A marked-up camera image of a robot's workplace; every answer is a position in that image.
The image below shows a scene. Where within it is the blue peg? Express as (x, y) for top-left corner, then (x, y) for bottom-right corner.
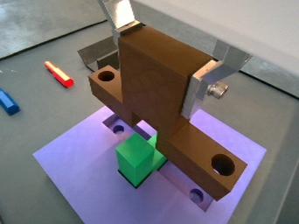
(0, 88), (20, 116)

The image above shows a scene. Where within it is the purple base board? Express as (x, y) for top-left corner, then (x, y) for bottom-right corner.
(33, 108), (267, 224)

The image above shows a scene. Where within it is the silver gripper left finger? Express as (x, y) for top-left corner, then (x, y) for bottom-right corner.
(97, 0), (143, 44)

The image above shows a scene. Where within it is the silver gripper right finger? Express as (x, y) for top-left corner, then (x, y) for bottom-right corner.
(182, 40), (251, 119)

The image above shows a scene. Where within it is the green U-shaped block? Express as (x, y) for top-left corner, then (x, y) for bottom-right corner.
(116, 133), (167, 187)

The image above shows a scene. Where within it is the brown T-shaped block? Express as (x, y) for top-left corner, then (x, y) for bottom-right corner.
(88, 26), (247, 200)

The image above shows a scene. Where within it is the red peg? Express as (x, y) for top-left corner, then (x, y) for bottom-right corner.
(44, 61), (73, 88)

